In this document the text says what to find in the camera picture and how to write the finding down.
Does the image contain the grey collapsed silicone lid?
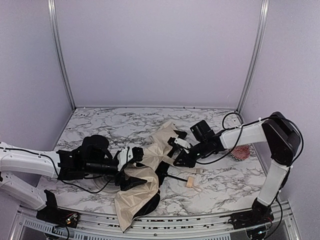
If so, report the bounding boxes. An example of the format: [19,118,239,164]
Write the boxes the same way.
[93,176,120,194]

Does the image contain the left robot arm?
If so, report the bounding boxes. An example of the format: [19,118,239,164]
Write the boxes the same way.
[0,134,147,228]

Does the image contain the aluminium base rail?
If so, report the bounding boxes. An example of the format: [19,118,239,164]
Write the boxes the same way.
[8,201,301,240]

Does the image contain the beige and black umbrella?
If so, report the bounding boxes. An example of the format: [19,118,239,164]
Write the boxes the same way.
[113,119,203,233]

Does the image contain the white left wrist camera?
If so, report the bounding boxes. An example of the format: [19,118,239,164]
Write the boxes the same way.
[116,146,144,172]

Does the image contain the right aluminium frame post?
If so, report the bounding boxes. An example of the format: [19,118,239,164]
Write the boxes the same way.
[236,0,270,113]

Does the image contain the left aluminium frame post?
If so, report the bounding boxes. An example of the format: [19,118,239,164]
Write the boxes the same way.
[47,0,76,112]

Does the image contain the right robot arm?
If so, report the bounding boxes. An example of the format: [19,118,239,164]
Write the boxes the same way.
[167,111,304,230]

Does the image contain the aluminium frame post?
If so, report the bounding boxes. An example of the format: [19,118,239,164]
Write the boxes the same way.
[236,0,270,113]
[47,0,76,112]

